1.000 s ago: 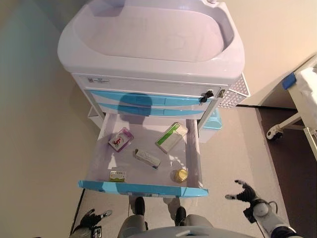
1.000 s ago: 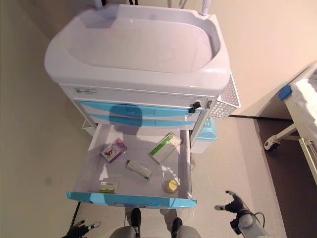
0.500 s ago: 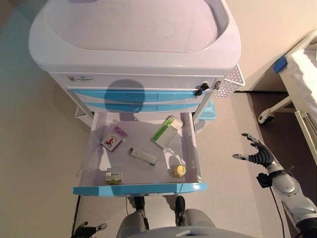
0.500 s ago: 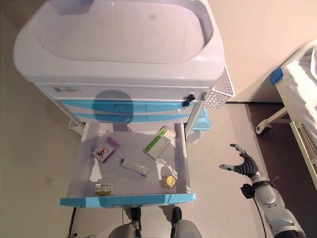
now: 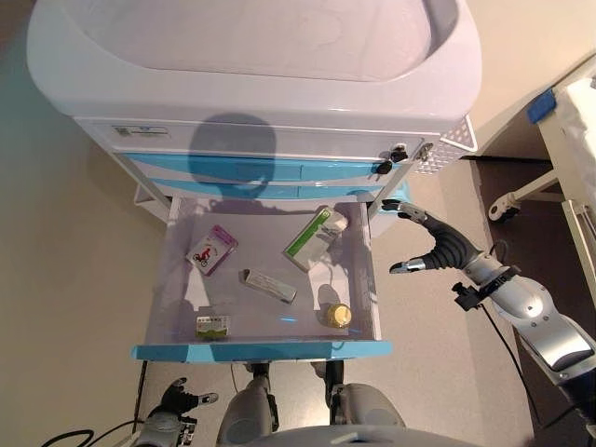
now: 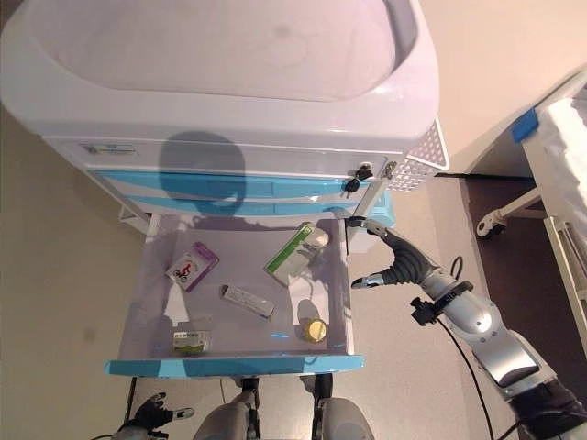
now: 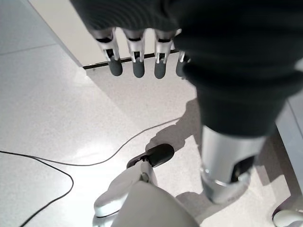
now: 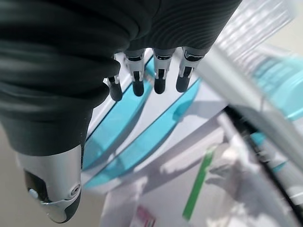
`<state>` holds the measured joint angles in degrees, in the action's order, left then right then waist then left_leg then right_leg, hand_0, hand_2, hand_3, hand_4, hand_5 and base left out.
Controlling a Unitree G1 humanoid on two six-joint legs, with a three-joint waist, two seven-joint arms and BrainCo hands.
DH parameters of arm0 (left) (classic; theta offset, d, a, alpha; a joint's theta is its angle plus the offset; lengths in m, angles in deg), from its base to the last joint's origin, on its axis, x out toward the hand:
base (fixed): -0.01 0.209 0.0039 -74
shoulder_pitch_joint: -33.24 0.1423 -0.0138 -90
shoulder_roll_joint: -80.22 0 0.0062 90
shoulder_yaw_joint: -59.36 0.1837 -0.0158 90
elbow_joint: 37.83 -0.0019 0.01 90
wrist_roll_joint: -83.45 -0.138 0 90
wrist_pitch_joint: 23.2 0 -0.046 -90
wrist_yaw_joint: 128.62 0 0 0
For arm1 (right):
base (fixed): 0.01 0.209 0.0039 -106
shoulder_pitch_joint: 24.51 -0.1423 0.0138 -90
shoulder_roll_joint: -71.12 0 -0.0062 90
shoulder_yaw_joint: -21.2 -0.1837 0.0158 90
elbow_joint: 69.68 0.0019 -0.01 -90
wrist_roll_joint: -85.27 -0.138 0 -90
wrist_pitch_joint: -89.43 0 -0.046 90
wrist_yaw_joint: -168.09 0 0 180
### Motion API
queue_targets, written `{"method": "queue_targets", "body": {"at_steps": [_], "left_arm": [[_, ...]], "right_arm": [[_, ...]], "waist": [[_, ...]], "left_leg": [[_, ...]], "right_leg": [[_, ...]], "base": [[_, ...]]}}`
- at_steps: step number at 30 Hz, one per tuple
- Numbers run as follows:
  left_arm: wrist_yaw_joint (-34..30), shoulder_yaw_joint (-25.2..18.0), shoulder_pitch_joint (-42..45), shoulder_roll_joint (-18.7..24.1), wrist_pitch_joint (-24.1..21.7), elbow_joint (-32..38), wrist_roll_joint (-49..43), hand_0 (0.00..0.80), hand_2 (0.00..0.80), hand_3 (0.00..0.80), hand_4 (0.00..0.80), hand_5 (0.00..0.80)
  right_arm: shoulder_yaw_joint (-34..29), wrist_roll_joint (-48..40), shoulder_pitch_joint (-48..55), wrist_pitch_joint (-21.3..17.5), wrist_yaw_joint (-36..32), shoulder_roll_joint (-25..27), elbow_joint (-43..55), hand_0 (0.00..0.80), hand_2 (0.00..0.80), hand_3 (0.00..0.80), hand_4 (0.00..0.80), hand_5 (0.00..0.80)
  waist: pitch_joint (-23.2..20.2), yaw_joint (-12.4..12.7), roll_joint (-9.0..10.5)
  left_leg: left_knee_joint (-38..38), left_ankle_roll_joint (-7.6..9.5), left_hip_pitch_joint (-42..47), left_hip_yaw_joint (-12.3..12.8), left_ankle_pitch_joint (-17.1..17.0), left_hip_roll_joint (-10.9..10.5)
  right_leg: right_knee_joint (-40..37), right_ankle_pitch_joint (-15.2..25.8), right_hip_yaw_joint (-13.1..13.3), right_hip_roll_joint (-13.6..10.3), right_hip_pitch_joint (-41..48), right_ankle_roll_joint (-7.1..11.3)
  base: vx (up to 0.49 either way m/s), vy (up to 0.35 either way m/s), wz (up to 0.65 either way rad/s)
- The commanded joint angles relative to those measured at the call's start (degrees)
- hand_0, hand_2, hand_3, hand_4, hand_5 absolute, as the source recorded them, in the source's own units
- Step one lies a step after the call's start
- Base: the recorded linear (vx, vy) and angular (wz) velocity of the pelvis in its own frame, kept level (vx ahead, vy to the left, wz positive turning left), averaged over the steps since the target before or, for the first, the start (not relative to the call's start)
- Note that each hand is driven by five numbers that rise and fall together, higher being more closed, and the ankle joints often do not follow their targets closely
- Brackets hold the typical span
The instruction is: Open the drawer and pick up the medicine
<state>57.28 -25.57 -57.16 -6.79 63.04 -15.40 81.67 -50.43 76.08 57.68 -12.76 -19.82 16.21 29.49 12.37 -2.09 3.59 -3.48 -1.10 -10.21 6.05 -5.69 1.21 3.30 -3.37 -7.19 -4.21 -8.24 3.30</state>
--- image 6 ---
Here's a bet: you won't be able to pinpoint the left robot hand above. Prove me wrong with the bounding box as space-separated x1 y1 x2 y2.
130 391 196 432

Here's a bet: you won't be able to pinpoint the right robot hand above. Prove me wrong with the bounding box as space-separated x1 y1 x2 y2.
346 215 437 291

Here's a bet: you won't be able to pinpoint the blue white cart drawer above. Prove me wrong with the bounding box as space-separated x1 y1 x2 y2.
103 214 367 378
123 192 363 217
89 167 375 194

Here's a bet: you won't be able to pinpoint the purple white medicine box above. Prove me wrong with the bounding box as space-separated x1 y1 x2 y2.
165 241 220 292

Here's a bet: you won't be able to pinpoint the white medicine bottle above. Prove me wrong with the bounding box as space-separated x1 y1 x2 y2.
305 228 330 251

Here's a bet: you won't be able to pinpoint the green white medicine box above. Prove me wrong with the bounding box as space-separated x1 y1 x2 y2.
264 222 322 286

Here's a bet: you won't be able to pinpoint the long grey medicine box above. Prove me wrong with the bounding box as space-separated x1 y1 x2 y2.
219 283 276 322

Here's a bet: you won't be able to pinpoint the blue lid waste bin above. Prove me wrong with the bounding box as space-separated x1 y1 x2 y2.
348 190 396 256

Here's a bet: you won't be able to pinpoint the small green white box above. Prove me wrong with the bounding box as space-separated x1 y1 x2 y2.
172 329 213 357

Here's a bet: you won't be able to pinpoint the bed caster wheel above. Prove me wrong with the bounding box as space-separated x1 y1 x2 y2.
475 211 508 238

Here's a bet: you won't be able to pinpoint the black keys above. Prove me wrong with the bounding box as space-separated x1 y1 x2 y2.
341 160 373 199

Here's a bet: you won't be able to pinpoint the white perforated basket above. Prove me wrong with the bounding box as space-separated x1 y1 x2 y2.
387 116 450 193

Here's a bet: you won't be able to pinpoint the blue bed tag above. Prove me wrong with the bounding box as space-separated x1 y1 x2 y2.
510 108 541 142

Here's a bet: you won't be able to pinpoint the white hospital bed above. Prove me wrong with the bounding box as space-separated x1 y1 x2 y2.
474 68 587 331

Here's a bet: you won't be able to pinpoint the white blue medical cart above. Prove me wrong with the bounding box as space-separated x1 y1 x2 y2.
0 0 450 381

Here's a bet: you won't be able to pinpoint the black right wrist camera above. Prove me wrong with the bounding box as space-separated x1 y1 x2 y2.
411 296 441 325

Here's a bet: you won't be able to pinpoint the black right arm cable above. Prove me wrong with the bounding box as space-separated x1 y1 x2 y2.
435 256 494 440

